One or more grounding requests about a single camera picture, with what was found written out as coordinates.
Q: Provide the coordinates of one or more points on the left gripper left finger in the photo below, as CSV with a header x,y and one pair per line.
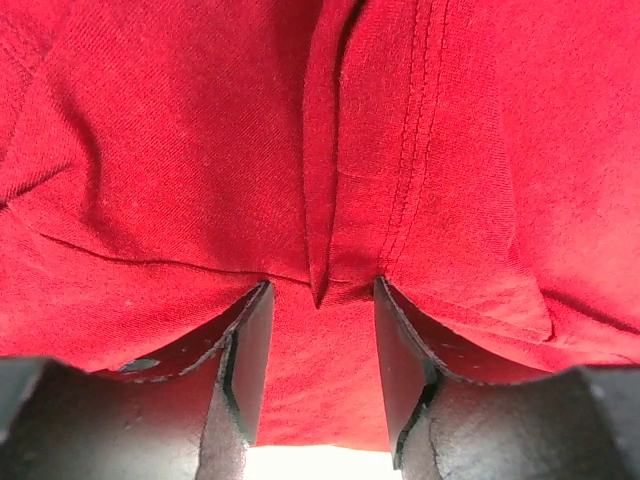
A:
x,y
189,410

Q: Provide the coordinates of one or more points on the dark red t shirt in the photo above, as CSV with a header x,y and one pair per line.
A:
x,y
158,158

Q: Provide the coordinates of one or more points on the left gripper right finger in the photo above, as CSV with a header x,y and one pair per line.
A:
x,y
455,410

